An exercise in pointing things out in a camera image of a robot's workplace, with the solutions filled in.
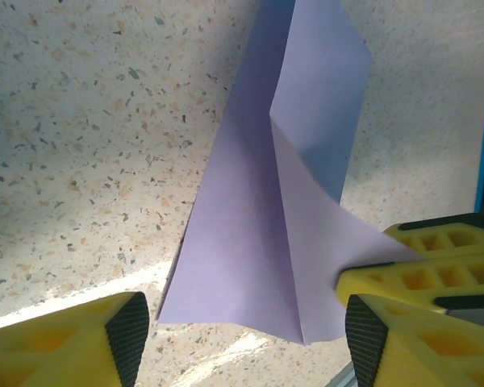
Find purple paper sheet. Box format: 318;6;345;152
156;0;424;347

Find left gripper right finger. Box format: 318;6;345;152
344;293;484;387

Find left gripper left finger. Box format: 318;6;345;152
0;290;150;387

